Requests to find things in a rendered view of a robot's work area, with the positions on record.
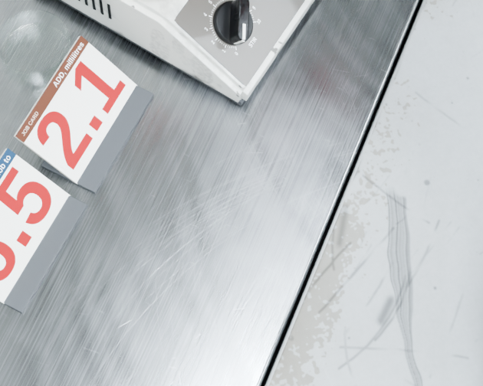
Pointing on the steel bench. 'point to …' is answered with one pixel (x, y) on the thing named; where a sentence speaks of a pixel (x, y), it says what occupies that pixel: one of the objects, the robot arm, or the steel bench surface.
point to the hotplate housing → (176, 40)
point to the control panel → (195, 27)
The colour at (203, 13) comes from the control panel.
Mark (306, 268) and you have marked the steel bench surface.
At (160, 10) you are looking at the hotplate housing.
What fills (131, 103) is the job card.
